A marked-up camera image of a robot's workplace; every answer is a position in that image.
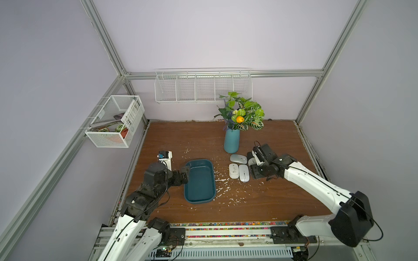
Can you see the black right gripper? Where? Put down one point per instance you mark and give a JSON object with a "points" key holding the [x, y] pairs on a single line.
{"points": [[253, 169]]}

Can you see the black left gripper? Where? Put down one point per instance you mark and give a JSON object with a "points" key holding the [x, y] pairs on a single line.
{"points": [[178, 181]]}

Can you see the white slim mouse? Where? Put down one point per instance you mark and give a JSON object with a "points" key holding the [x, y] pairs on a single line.
{"points": [[244, 175]]}

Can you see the teal plastic storage box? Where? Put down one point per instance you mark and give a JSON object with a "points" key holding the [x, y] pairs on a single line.
{"points": [[201, 186]]}

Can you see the small white mouse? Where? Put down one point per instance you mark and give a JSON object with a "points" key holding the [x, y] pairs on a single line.
{"points": [[233, 171]]}

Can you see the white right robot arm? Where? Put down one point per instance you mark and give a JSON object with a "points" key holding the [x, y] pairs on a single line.
{"points": [[350, 217]]}

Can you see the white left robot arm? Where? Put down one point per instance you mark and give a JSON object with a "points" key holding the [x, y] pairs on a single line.
{"points": [[134, 237]]}

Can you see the silver flat mouse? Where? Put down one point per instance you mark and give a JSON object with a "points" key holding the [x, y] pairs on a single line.
{"points": [[239, 159]]}

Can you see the teal ceramic vase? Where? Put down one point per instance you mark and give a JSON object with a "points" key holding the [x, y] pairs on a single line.
{"points": [[231, 141]]}

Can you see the artificial plant bouquet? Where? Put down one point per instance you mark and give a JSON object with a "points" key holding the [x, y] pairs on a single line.
{"points": [[240, 113]]}

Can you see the white mesh side basket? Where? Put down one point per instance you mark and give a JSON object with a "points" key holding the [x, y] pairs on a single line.
{"points": [[115, 125]]}

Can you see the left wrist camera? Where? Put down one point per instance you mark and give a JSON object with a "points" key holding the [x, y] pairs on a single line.
{"points": [[166, 158]]}

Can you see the metal base rail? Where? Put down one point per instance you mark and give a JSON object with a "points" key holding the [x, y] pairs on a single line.
{"points": [[259, 241]]}

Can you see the white wire wall shelf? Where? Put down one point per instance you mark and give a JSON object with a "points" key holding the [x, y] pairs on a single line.
{"points": [[201, 85]]}

